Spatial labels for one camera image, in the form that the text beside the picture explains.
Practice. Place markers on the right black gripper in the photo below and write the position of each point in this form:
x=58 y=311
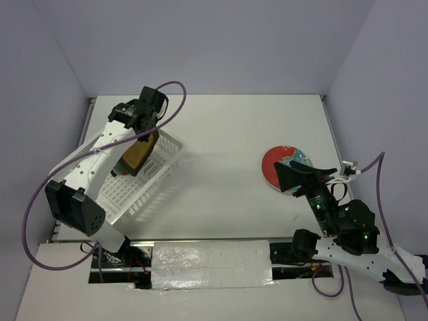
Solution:
x=287 y=176

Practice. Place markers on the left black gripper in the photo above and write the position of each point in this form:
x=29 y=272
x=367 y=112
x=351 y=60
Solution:
x=156 y=119

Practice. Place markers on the yellow square plate black rim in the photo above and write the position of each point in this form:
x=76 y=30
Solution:
x=135 y=156

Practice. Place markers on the large red floral round plate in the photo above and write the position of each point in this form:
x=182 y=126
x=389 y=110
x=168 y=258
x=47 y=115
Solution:
x=118 y=172

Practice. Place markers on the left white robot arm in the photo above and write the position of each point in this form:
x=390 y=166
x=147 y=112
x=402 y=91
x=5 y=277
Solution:
x=77 y=210

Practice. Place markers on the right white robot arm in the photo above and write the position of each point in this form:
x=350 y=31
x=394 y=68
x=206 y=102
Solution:
x=349 y=236

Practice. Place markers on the white plastic dish rack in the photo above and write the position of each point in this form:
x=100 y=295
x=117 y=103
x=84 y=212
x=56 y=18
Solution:
x=147 y=177

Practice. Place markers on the silver foil tape patch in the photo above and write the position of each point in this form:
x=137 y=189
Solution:
x=211 y=265

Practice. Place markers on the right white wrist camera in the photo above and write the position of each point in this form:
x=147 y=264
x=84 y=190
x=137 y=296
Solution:
x=348 y=172

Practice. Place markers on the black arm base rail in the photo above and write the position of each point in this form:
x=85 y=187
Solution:
x=137 y=270

